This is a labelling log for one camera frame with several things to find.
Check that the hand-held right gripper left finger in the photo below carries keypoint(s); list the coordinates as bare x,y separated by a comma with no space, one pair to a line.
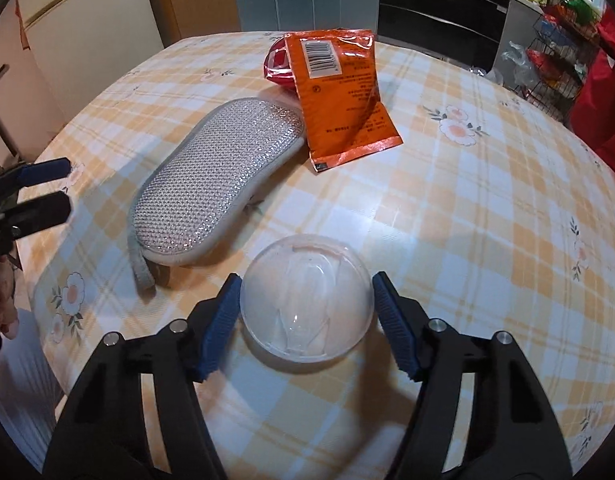
220,330

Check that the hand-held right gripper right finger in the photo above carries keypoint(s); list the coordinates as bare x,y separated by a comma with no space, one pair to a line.
395,330

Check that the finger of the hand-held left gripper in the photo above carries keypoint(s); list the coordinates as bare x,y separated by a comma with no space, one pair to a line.
42,171
42,212

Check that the clear plastic dome lid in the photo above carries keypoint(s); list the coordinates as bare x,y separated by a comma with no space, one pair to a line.
307,310

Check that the silver mesh scrubbing pad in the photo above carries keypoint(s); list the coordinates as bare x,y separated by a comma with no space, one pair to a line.
212,180

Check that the person's left hand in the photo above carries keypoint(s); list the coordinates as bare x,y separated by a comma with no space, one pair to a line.
7,305

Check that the cream refrigerator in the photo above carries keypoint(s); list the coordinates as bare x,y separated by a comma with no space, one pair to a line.
87,35

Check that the person's grey trouser leg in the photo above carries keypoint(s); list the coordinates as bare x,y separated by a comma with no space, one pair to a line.
22,390

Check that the orange snack packet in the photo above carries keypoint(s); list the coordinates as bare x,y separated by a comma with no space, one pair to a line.
342,110

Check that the red foil packet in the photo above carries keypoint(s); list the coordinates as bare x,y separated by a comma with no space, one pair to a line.
277,67

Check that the clear plastic bag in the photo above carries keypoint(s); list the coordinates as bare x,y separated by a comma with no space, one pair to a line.
518,65

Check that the red hanging cloth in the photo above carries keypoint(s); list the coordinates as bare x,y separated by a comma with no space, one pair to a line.
602,100

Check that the black built-in oven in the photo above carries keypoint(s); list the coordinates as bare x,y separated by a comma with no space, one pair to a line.
442,15

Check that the dark slatted frame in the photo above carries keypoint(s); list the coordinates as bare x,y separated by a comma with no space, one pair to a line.
0,120

